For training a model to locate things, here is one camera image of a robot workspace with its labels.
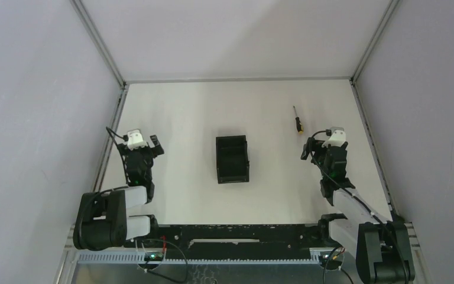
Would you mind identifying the grey slotted cable duct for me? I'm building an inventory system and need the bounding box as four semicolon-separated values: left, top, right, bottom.
74;250;326;265

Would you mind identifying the black cable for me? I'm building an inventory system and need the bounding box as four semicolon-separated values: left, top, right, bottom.
322;247;355;284
135;238;189;284

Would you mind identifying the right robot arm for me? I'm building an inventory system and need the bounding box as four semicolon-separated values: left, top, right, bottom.
301;136;416;283

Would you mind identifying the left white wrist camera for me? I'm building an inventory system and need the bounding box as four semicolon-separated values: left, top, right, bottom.
127;129;148;150

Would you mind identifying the right black cable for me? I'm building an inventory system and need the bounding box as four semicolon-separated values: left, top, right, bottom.
322;247;355;284

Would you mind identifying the left green circuit board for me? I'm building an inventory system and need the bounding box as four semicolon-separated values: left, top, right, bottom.
144;253;165;262

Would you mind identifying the black yellow screwdriver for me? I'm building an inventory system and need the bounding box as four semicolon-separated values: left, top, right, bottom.
293;105;304;134

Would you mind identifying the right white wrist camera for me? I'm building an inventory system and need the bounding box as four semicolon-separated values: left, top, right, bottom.
322;127;346;148

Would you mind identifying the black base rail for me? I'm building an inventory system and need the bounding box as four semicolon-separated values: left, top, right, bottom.
135;224;338;261

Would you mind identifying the left black cable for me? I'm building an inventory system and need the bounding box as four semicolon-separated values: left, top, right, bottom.
135;238;189;284

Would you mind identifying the green circuit board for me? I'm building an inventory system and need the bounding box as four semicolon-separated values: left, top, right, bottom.
144;253;165;262
319;253;335;263

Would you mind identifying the right green circuit board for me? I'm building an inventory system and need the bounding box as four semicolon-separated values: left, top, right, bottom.
319;253;335;263

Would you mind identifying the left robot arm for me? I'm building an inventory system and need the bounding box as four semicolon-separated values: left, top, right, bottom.
73;131;164;251

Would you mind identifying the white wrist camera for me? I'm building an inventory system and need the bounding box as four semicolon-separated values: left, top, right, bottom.
322;127;346;148
127;129;148;150

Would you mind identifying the black plastic bin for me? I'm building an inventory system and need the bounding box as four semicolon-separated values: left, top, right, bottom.
215;135;250;184

